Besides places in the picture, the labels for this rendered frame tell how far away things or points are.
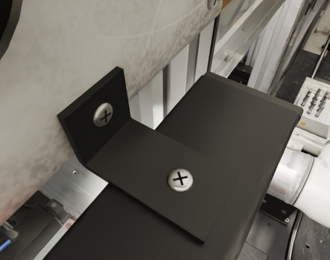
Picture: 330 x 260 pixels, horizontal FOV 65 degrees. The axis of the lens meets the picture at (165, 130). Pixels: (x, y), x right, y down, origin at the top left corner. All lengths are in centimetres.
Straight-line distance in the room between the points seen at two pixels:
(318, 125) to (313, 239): 32
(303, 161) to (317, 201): 6
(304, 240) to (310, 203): 40
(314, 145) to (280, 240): 28
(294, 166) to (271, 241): 40
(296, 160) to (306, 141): 30
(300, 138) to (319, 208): 33
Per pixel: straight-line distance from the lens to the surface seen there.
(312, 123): 76
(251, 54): 71
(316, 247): 87
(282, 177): 46
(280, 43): 57
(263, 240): 82
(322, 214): 47
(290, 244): 68
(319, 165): 48
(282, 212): 79
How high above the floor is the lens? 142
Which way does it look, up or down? 51 degrees down
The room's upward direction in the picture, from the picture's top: straight up
